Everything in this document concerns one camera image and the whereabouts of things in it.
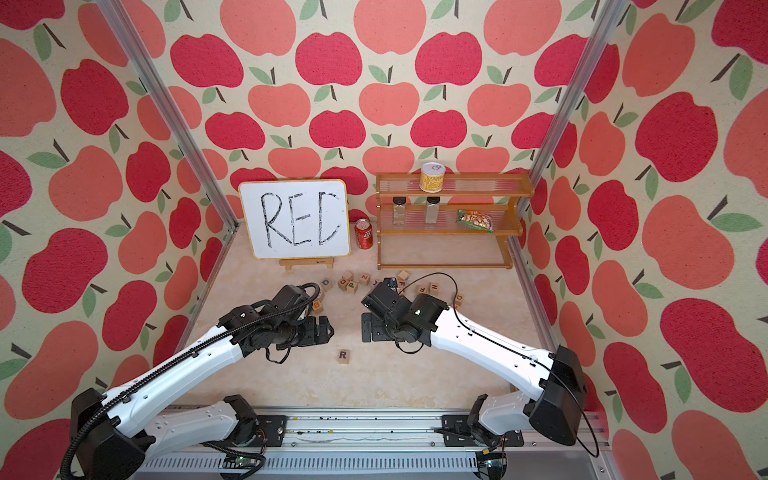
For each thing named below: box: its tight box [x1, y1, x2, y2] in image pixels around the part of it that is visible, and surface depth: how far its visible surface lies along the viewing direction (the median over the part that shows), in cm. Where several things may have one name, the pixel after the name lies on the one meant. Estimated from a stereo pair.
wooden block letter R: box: [337, 349, 351, 365], surface depth 86 cm
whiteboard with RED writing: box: [238, 179, 351, 260], surface depth 100 cm
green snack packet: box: [456, 209, 495, 233], surface depth 97 cm
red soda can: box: [354, 218, 373, 250], surface depth 109 cm
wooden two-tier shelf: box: [376, 172, 535, 270], surface depth 106 cm
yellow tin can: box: [419, 161, 446, 193], surface depth 90 cm
